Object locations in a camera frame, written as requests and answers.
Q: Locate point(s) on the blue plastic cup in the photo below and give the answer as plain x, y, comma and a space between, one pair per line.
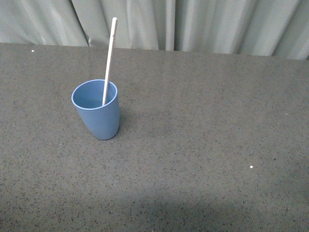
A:
101, 120

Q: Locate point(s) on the grey-green curtain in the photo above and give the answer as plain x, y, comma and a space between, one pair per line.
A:
254, 27

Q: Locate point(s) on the cream white chopstick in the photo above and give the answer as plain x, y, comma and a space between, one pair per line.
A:
109, 58

